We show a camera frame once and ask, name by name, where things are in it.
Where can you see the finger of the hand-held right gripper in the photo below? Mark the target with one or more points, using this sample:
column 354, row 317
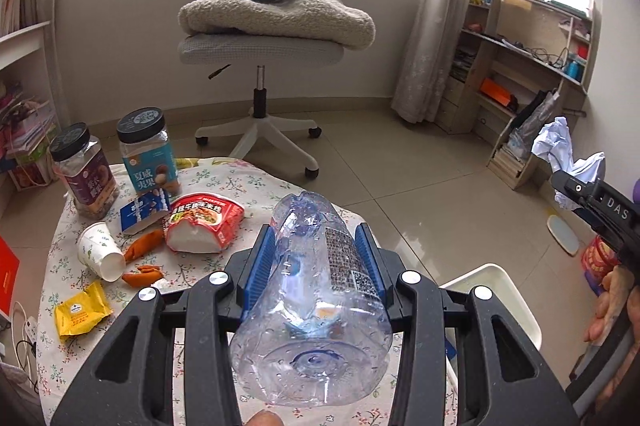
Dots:
column 572, row 188

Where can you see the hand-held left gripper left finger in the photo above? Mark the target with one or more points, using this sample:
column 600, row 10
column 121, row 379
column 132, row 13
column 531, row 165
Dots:
column 257, row 271

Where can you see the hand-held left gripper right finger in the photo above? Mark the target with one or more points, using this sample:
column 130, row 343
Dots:
column 367, row 256

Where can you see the clear plastic bottle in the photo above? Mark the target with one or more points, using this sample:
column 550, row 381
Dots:
column 310, row 286

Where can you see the red instant noodle cup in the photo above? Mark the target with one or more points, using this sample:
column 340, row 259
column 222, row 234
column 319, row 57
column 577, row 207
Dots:
column 205, row 226

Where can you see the orange toy carrot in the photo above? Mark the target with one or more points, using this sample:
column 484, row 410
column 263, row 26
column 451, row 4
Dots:
column 145, row 244

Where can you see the blue biscuit box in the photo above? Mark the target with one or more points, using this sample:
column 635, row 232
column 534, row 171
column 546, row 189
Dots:
column 140, row 213

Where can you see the white plastic bin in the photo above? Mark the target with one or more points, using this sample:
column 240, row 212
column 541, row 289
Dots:
column 510, row 306

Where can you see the white paper cup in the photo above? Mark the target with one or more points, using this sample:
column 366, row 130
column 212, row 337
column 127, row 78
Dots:
column 97, row 248

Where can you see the yellow snack packet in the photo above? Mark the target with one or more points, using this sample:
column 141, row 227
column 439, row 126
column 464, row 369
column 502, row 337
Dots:
column 80, row 313

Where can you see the person's right hand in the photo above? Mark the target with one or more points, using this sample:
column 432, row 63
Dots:
column 612, row 286

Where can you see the person's left hand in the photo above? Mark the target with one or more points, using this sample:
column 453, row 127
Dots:
column 265, row 419

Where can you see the pale blue oval slipper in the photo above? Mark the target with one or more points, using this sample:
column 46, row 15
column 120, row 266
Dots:
column 562, row 236

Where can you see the white crumpled cloth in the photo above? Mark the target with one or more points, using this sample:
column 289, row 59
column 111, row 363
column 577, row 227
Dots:
column 555, row 140

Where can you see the red patterned bag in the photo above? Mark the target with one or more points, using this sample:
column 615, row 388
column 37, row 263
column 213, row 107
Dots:
column 597, row 261

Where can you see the dark shopping bag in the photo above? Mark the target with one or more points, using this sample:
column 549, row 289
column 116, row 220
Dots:
column 537, row 115

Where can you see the floral tablecloth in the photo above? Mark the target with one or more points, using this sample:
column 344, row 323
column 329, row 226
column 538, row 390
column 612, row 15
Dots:
column 210, row 176

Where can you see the blue bottle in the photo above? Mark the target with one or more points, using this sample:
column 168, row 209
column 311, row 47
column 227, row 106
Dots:
column 575, row 69

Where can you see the orange box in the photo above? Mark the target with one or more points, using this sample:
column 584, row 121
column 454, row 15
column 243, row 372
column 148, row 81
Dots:
column 497, row 90

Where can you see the blue label nut jar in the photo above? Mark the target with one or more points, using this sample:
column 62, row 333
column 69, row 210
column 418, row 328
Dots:
column 150, row 165

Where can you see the wooden desk shelf unit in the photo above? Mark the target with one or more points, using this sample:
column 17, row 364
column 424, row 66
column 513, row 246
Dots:
column 525, row 25

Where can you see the purple label nut jar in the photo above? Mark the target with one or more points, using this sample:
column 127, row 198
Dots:
column 90, row 186

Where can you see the grey office chair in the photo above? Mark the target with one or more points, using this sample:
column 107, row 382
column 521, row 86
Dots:
column 257, row 50

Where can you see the white power strip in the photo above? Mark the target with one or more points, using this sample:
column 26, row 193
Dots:
column 29, row 328

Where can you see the red gift box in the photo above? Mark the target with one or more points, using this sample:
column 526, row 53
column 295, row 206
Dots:
column 7, row 276

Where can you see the cream fleece blanket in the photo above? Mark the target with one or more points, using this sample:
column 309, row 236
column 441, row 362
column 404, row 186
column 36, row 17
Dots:
column 280, row 15

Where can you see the pile of colourful books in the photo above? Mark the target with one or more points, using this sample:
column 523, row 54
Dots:
column 25, row 130

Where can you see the white bookshelf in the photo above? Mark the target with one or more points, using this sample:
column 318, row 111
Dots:
column 25, row 35

